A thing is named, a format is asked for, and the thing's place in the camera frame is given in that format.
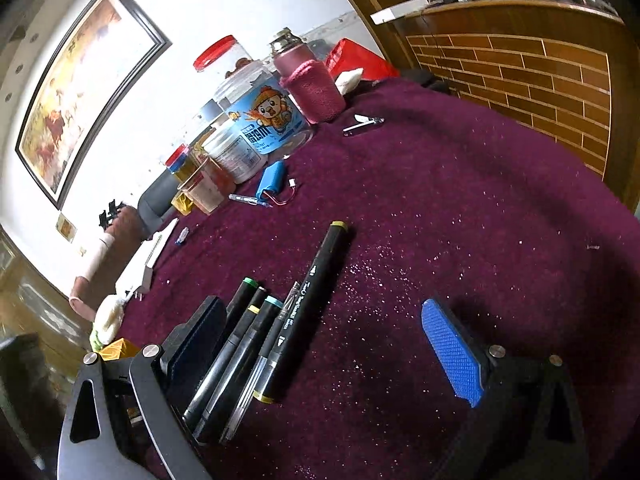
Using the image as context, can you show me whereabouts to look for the clear jar red lid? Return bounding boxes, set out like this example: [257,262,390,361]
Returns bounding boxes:
[193,34,262,82]

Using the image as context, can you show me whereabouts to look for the black spiky ornament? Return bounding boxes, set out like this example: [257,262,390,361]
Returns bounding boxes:
[99,199,126,227]

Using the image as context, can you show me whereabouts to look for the black marker light blue cap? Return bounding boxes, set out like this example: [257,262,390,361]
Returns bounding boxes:
[192,295,286,444]

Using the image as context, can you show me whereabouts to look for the grey chair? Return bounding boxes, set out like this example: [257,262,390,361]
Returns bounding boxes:
[137,172,181,234]

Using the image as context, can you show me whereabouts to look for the small yellow wall plaque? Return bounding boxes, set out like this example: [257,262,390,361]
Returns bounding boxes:
[55,212,79,244]

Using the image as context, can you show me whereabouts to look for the pink thermos with knitted sleeve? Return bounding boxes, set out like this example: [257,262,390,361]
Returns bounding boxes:
[270,27,347,125]

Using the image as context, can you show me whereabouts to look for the clear cup orange contents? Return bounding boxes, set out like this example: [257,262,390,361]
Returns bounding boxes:
[177,157,229,215]

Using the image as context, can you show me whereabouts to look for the black marker yellow caps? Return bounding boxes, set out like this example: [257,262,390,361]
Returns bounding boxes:
[251,220,351,405]

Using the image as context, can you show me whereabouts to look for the white plastic jar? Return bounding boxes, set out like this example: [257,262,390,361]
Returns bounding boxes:
[202,120,269,185]

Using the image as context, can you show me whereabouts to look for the framed painting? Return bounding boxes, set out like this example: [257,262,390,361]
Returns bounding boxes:
[14,0,174,211]

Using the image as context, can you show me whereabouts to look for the purple tablecloth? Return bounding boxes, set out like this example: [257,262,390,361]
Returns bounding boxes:
[117,77,640,480]

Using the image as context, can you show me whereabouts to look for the white charger plug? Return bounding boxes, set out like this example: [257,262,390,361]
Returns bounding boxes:
[115,254,154,302]

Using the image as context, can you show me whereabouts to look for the blue battery pack red wires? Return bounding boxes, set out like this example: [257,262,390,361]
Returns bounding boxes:
[255,160,300,207]

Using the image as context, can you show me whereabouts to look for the orange yellow packet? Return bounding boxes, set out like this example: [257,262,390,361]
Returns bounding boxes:
[97,339,139,362]

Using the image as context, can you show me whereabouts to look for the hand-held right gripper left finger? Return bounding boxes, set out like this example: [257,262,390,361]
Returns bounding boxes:
[57,295,229,480]

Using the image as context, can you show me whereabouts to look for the white green crumpled cloth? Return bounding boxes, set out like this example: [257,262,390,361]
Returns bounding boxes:
[89,294,126,352]

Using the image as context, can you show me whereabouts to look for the white tissue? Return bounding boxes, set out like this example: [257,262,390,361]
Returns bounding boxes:
[333,67,364,96]

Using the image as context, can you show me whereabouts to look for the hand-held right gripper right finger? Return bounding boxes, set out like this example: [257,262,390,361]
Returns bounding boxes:
[421,298,586,480]

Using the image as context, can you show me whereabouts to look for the flat white box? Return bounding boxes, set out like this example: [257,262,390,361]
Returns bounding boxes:
[370,0,430,25]

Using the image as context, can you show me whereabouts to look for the clear jar blue cartoon label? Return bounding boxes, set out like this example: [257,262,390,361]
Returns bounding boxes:
[201,62,316,156]

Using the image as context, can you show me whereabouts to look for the red box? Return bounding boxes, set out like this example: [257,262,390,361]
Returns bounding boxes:
[323,38,401,81]

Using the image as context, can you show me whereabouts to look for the jar with yellow contents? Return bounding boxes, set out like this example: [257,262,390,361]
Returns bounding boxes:
[165,143,201,184]

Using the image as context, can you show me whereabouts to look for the small white pen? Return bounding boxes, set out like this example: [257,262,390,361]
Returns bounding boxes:
[228,193,274,209]

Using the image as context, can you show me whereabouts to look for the wooden brick-pattern counter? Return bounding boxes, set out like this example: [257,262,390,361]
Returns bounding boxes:
[320,0,640,211]

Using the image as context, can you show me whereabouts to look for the silver nail clipper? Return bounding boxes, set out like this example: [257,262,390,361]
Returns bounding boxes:
[342,115,386,137]

